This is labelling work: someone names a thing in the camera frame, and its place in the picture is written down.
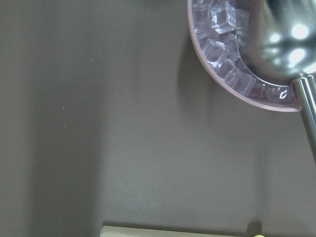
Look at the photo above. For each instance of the wooden cutting board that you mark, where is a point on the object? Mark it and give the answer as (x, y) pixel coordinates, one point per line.
(223, 228)

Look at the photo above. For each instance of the pink ceramic bowl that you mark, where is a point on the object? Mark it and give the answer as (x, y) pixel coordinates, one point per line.
(213, 32)

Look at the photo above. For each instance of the steel ladle spoon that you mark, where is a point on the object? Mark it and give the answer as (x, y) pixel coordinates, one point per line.
(276, 40)

